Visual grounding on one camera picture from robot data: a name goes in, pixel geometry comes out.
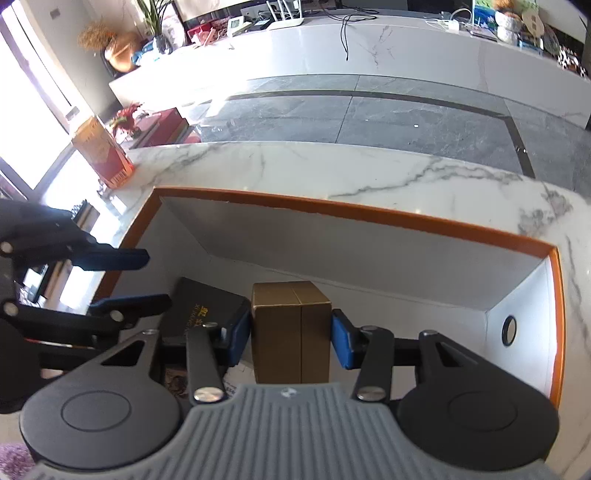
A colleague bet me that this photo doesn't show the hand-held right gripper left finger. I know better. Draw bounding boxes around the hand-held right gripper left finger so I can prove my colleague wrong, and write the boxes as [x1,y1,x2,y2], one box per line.
[91,307,253,406]

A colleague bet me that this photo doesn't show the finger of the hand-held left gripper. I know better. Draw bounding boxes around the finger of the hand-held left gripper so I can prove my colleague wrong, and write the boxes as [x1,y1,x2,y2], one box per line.
[0,295,174,347]
[0,200,151,272]

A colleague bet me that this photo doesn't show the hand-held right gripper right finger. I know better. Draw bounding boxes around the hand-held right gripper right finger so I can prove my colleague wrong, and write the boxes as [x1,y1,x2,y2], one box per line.
[331,308,500,404]

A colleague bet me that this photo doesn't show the white barcode packet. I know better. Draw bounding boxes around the white barcode packet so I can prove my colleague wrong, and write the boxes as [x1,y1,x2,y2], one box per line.
[224,364,254,398]

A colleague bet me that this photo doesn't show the dark grey box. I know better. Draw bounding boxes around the dark grey box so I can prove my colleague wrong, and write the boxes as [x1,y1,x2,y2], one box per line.
[161,276,250,349]

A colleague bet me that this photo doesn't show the gold brown box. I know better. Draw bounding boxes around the gold brown box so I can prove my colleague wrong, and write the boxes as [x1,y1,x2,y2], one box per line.
[250,281,333,386]

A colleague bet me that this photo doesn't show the illustrated card box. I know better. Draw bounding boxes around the illustrated card box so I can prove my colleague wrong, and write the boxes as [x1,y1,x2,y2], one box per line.
[164,364,190,398]

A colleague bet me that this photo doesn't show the white box with orange rim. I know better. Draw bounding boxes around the white box with orange rim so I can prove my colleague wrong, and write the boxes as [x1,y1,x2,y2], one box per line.
[95,186,566,411]

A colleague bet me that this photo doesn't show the black remote control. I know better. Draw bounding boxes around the black remote control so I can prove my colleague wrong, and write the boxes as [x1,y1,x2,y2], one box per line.
[69,199,101,229]

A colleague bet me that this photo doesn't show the person's purple fuzzy clothing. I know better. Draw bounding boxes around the person's purple fuzzy clothing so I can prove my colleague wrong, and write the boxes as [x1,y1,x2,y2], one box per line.
[0,443,35,480]

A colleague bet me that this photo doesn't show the orange drink carton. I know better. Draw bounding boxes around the orange drink carton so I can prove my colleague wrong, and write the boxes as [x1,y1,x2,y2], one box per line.
[71,115,136,189]

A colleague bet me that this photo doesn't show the red flower decoration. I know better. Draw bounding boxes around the red flower decoration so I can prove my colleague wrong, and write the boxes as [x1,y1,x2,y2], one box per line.
[108,102,145,138]

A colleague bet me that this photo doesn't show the dark red box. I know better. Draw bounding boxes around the dark red box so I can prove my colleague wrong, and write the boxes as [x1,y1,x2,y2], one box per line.
[139,108,202,145]

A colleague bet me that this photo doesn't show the copper vase dried flowers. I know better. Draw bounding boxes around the copper vase dried flowers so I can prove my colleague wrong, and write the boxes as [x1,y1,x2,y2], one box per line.
[78,18,141,75]

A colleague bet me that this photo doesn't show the blue plastic bag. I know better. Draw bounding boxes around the blue plastic bag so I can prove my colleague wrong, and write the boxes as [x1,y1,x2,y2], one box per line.
[131,39,160,63]

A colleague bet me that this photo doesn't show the red decorated box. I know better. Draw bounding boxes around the red decorated box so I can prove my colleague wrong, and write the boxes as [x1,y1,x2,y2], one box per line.
[187,25,229,47]

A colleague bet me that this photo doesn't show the green plant in glass vase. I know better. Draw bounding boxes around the green plant in glass vase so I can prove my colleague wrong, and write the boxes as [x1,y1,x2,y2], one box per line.
[136,0,178,56]

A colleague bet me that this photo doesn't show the white router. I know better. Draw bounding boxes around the white router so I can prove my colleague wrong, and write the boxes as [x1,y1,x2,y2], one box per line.
[265,0,305,31]

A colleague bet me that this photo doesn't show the white marble tv cabinet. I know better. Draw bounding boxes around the white marble tv cabinet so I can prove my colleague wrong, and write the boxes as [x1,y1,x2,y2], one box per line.
[108,14,591,130]

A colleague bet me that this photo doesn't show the white power strip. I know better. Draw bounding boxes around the white power strip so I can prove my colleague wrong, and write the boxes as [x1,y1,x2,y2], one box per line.
[427,7,462,33]

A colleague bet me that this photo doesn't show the small landscape painting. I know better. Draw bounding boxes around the small landscape painting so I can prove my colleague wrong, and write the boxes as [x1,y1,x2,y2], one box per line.
[471,0,499,40]

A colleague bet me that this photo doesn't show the black white cow figurine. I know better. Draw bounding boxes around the black white cow figurine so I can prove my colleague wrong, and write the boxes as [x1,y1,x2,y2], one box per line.
[556,46,583,72]

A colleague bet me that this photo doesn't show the decorative plate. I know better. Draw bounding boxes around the decorative plate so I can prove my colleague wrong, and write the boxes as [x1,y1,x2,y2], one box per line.
[542,23,561,54]

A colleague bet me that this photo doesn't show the round wooden fan ornament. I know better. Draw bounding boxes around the round wooden fan ornament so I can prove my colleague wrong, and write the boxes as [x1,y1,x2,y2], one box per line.
[522,7,546,47]

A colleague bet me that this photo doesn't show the black cable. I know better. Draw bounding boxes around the black cable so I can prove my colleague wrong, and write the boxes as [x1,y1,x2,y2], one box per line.
[339,11,377,63]

